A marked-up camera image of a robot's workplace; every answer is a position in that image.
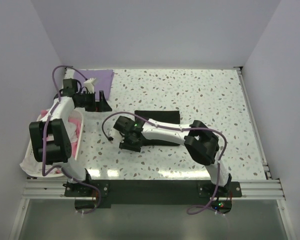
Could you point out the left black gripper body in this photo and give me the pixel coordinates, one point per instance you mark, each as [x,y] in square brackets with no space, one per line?
[87,101]

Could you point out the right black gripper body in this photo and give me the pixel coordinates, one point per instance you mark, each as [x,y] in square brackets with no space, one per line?
[130,143]

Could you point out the black t shirt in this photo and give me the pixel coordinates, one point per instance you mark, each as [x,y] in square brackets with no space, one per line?
[172,117]

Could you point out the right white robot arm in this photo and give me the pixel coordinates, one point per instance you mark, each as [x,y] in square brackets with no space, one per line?
[201,142]

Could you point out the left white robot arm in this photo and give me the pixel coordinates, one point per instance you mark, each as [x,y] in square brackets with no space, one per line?
[50,141]

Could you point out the pink t shirt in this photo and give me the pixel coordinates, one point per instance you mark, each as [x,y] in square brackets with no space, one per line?
[74,128]

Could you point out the folded purple t shirt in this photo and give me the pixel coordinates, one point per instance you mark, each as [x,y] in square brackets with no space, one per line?
[103,81]

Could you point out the white t shirt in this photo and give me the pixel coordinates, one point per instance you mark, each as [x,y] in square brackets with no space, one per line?
[34,169]

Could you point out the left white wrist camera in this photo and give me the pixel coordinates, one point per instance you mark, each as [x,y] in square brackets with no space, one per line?
[89,84]

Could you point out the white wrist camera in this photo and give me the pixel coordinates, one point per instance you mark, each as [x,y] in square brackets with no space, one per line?
[116,135]
[89,84]

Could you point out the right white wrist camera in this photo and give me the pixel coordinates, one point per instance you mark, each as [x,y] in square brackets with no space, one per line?
[116,135]

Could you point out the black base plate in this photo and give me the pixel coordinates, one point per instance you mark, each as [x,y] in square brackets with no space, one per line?
[103,194]

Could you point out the aluminium frame rail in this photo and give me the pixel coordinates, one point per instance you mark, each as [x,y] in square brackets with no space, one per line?
[248,189]

